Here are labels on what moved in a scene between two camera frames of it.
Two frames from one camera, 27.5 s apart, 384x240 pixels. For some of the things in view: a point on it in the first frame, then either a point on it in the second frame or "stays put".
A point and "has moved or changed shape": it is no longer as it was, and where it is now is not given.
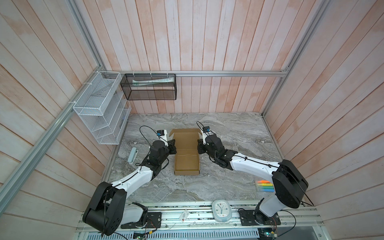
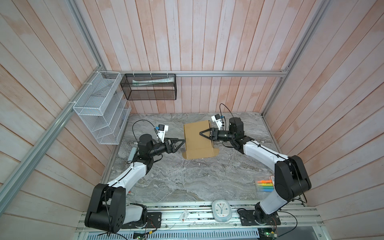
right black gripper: (200, 146) → (214, 136)
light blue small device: (132, 155) stays put
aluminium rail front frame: (194, 220) stays put
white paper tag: (184, 215) stays put
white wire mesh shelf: (104, 107) stays put
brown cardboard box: (186, 157) has moved or changed shape
